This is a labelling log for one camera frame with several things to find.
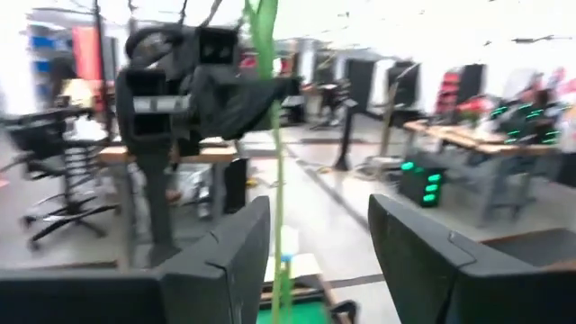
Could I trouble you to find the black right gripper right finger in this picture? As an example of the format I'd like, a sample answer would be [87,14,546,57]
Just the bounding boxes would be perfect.
[368,193,576,324]

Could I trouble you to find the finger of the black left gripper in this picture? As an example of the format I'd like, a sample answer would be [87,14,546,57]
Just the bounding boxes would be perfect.
[197,71,301,140]

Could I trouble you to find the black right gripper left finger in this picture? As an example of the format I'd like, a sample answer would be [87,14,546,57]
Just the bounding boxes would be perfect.
[0,195,271,324]

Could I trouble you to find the white artificial tulip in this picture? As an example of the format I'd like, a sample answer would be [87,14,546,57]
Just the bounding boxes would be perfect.
[244,0,293,324]

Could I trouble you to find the wooden top workbench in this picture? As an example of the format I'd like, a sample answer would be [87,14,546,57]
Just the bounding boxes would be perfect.
[98,137,239,217]
[402,119,559,226]

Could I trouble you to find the black office chair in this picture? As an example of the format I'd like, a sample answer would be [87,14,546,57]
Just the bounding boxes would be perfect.
[0,107,121,251]

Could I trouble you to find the red panel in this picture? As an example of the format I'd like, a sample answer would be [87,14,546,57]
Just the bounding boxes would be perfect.
[71,25,103,82]

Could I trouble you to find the computer tower green lights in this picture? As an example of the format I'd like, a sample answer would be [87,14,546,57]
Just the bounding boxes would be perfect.
[398,159,446,209]

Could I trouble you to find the green table mat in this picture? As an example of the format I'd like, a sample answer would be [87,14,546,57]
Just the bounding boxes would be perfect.
[256,300,332,324]

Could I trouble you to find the black floor stand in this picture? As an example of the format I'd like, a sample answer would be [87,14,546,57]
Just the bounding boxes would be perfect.
[332,96,374,172]

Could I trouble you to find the black table frame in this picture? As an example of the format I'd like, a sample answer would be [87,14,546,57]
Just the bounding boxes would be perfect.
[265,274,361,324]

